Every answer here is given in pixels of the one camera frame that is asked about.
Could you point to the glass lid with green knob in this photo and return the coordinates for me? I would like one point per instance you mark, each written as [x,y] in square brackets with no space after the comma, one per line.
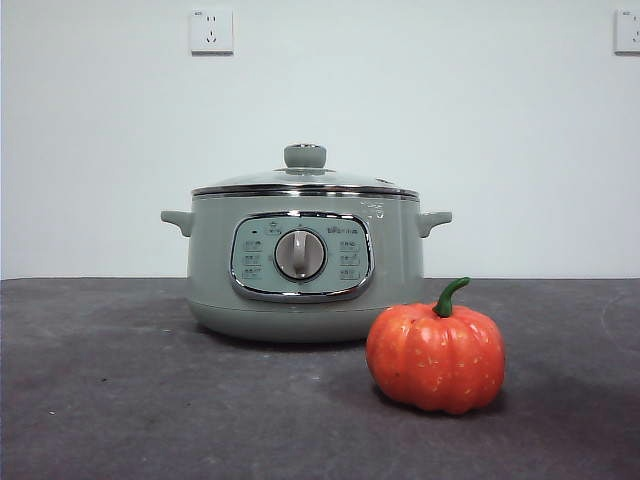
[304,156]

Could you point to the orange pumpkin with green stem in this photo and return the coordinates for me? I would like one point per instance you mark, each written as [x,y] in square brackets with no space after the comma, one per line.
[435,360]

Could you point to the pale green electric cooking pot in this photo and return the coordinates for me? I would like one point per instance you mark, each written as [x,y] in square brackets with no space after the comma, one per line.
[400,260]

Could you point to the white wall socket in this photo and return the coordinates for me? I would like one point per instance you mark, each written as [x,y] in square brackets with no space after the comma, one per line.
[211,32]
[628,32]

